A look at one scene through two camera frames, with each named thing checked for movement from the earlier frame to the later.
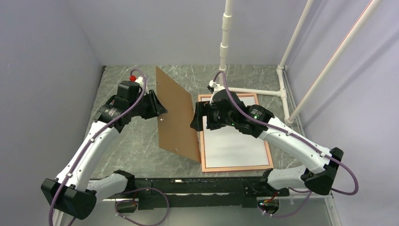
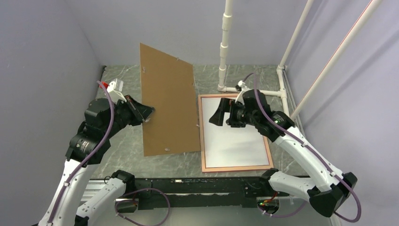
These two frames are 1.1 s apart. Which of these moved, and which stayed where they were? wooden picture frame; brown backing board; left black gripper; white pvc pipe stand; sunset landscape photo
Moved: brown backing board; left black gripper
Stayed: white pvc pipe stand; wooden picture frame; sunset landscape photo
